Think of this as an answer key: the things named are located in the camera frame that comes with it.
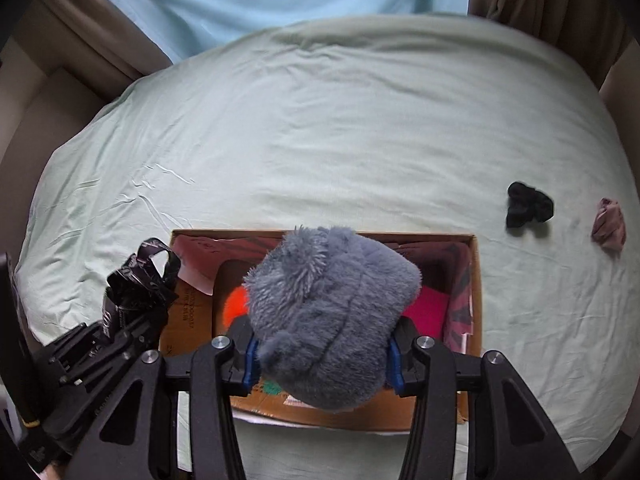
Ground pale green bed sheet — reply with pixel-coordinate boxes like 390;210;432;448
15;12;628;480

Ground brown curtain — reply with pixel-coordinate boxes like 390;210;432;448
467;0;633;86
40;0;173;101

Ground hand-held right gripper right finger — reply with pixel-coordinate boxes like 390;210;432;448
386;320;586;480

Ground grey plush toy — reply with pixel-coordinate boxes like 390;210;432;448
242;225;423;413

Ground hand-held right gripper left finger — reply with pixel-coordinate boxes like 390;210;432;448
65;316;261;480

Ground light blue cloth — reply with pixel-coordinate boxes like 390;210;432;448
95;0;473;63

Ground pink scrunchie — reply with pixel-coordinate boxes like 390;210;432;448
591;198;627;253

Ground black scrunchie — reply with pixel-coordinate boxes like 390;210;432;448
506;181;556;230

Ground pink pouch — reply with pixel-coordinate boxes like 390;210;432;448
400;285;451;341

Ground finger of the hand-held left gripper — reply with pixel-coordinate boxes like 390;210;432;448
59;316;169;402
47;323;109;369

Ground printed cardboard box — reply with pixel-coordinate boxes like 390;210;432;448
159;229;483;433

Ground orange pompom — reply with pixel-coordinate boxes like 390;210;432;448
222;285;251;333

